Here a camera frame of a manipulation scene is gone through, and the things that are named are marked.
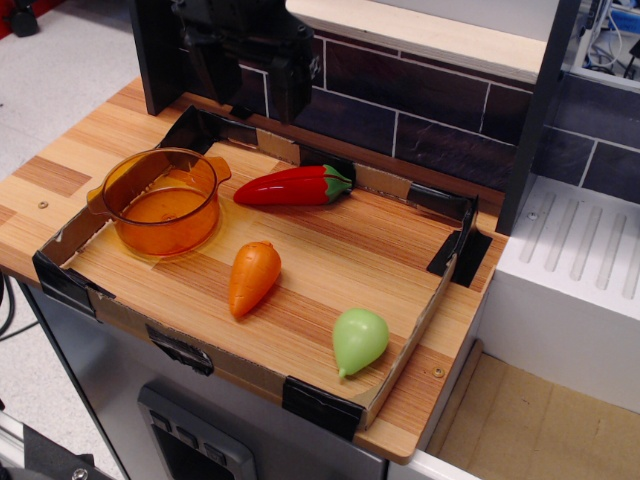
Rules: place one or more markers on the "green plastic toy pear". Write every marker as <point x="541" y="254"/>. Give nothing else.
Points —
<point x="360" y="337"/>

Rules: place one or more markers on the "white toy sink drainboard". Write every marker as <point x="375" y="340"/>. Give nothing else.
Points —
<point x="563" y="303"/>

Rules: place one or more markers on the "orange plastic toy carrot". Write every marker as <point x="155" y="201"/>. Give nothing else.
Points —
<point x="255" y="269"/>

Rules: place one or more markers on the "dark grey right shelf post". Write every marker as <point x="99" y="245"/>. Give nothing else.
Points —
<point x="548" y="79"/>

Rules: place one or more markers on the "light wooden upper shelf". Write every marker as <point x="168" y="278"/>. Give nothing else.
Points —
<point x="463" y="45"/>

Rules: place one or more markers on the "orange transparent plastic pot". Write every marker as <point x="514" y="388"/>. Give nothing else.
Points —
<point x="164" y="201"/>

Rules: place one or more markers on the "dark grey shelf post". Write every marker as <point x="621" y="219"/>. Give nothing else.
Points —
<point x="548" y="79"/>
<point x="163" y="62"/>

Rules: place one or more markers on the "red plastic toy chili pepper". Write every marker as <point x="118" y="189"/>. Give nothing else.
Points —
<point x="302" y="186"/>

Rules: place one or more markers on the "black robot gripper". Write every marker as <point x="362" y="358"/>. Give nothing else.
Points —
<point x="220" y="34"/>

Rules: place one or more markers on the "dark grey left shelf post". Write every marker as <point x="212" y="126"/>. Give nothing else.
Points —
<point x="163" y="62"/>

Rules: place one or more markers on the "grey toy oven control panel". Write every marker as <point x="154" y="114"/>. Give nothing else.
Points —
<point x="190" y="447"/>

